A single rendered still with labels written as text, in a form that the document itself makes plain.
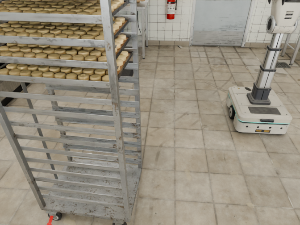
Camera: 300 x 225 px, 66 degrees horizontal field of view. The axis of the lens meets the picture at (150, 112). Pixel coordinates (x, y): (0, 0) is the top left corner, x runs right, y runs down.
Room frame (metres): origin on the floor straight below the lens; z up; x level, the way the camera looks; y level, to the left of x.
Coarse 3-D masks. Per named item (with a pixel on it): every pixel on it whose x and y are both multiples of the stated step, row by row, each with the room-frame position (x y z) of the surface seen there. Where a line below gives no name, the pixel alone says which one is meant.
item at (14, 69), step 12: (120, 60) 1.14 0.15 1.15; (0, 72) 1.00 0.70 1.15; (12, 72) 1.00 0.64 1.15; (24, 72) 1.00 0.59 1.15; (36, 72) 1.00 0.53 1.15; (48, 72) 1.00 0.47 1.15; (60, 72) 1.00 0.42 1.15; (72, 72) 1.02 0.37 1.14; (84, 72) 1.01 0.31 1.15; (96, 72) 1.00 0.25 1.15
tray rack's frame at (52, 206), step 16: (0, 112) 0.95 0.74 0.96; (16, 144) 0.96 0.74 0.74; (80, 160) 1.39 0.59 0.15; (32, 176) 0.97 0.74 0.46; (64, 176) 1.22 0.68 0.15; (112, 176) 1.22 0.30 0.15; (128, 176) 1.22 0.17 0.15; (96, 192) 1.07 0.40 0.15; (112, 192) 1.07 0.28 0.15; (48, 208) 0.94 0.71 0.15; (64, 208) 0.94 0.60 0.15; (80, 208) 0.94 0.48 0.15; (96, 208) 0.94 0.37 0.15; (112, 208) 0.94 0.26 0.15
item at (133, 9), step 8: (136, 0) 1.32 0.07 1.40; (136, 8) 1.31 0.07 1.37; (136, 16) 1.31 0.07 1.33; (136, 24) 1.30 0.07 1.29; (136, 32) 1.30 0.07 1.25; (136, 40) 1.30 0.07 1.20; (136, 48) 1.30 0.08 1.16; (136, 56) 1.30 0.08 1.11; (136, 72) 1.30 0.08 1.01; (136, 88) 1.30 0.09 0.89; (136, 96) 1.30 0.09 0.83; (136, 120) 1.30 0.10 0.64
